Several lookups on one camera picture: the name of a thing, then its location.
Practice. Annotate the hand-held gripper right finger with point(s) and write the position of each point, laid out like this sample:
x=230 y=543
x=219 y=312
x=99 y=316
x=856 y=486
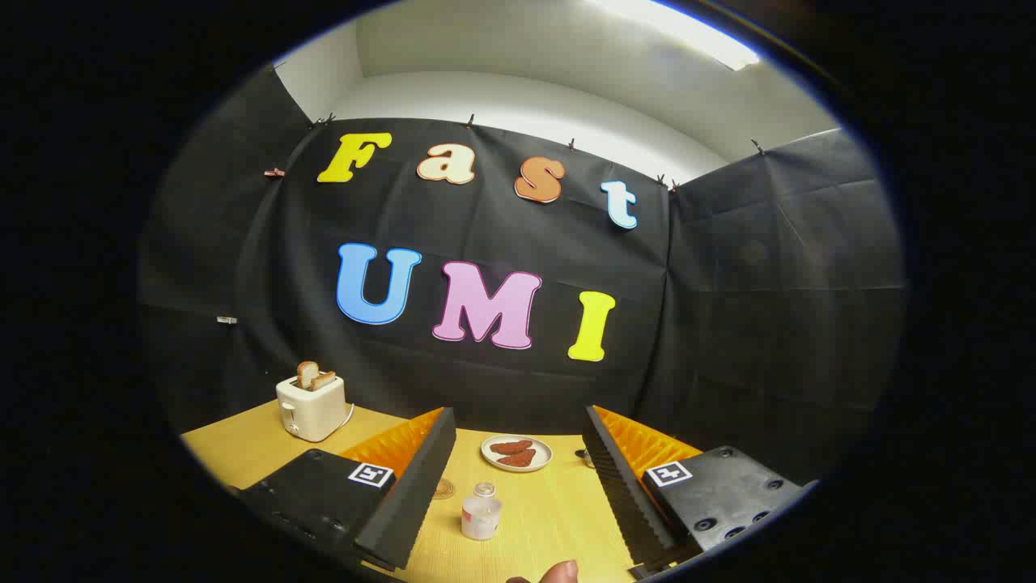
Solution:
x=627 y=502

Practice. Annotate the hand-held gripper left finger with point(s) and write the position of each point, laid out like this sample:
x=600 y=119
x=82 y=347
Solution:
x=409 y=502

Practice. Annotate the round brown coaster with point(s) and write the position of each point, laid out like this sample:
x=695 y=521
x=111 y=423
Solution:
x=443 y=489

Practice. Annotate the clear juice bottle white label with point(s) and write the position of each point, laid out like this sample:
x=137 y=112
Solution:
x=481 y=520

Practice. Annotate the white round plate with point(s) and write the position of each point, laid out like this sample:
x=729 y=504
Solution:
x=489 y=458

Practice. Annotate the brown fried food piece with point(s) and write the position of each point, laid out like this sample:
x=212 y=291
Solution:
x=510 y=446
x=518 y=459

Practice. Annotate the cream toaster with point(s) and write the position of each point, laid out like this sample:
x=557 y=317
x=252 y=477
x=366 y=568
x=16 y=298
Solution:
x=312 y=409

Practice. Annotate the toast slice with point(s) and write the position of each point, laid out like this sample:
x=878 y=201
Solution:
x=306 y=374
x=324 y=380

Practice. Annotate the wooden table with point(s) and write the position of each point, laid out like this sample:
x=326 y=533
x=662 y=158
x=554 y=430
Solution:
x=259 y=453

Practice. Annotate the black backdrop cloth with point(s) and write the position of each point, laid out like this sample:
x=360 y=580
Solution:
x=486 y=219

